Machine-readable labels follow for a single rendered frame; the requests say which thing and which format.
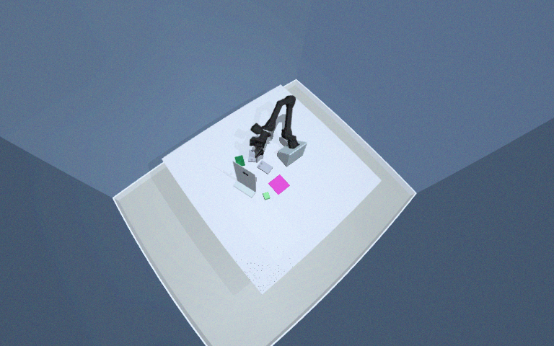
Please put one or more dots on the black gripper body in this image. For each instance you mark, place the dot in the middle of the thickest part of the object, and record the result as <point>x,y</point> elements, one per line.
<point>261,140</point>

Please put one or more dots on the green flat square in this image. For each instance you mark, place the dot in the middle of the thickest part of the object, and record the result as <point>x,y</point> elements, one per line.
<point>239,160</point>

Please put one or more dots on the grey panel with rectangular socket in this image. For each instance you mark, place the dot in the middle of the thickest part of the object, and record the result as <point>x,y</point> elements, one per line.
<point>245,180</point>

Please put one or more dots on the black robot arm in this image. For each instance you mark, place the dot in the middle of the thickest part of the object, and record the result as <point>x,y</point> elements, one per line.
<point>286,133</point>

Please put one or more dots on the purple square patch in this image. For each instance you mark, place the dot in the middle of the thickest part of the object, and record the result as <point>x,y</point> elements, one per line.
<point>279,184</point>

